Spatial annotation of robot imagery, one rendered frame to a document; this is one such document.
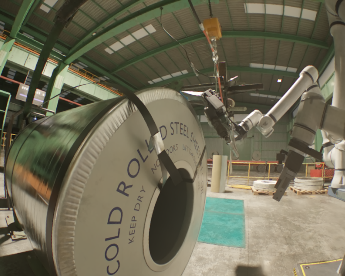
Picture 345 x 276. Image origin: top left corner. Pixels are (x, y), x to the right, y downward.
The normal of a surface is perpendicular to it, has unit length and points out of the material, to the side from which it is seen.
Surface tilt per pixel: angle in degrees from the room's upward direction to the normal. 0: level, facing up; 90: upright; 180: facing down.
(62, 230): 92
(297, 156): 97
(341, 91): 86
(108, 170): 90
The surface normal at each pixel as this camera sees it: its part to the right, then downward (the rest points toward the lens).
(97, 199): 0.90, 0.01
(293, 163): -0.62, -0.04
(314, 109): -0.79, -0.15
